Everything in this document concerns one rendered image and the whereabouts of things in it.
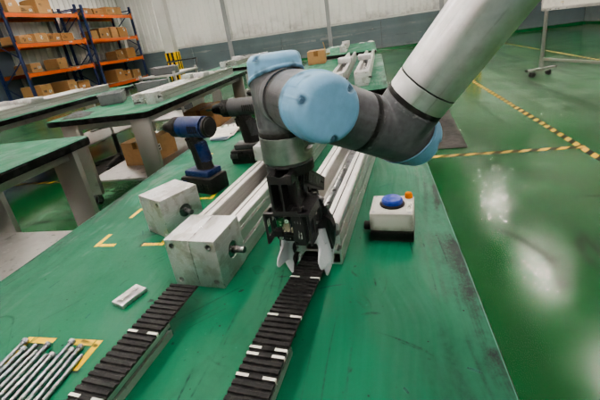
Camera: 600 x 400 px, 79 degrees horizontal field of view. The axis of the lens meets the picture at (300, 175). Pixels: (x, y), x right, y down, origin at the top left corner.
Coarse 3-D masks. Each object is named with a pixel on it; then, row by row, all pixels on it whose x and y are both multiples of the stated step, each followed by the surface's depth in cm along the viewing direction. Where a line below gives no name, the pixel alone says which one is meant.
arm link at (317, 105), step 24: (288, 72) 42; (312, 72) 38; (264, 96) 45; (288, 96) 38; (312, 96) 36; (336, 96) 37; (360, 96) 41; (288, 120) 39; (312, 120) 37; (336, 120) 38; (360, 120) 41; (336, 144) 43; (360, 144) 43
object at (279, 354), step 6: (252, 348) 46; (258, 348) 46; (264, 348) 46; (270, 348) 46; (276, 348) 45; (282, 348) 46; (246, 354) 45; (252, 354) 45; (258, 354) 45; (264, 354) 45; (270, 354) 45; (276, 354) 45; (282, 354) 45; (270, 360) 44; (276, 360) 44; (282, 360) 44
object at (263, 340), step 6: (258, 336) 48; (264, 336) 48; (270, 336) 47; (276, 336) 47; (282, 336) 47; (258, 342) 47; (264, 342) 47; (270, 342) 46; (276, 342) 46; (282, 342) 46; (288, 342) 46; (288, 348) 45
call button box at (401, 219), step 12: (372, 204) 72; (408, 204) 70; (372, 216) 69; (384, 216) 68; (396, 216) 67; (408, 216) 67; (372, 228) 70; (384, 228) 69; (396, 228) 68; (408, 228) 68; (384, 240) 70; (396, 240) 69; (408, 240) 68
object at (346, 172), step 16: (336, 160) 93; (352, 160) 98; (368, 160) 97; (336, 176) 92; (352, 176) 80; (368, 176) 97; (320, 192) 78; (336, 192) 80; (352, 192) 75; (336, 208) 67; (352, 208) 74; (336, 224) 62; (352, 224) 74; (336, 240) 64; (336, 256) 67
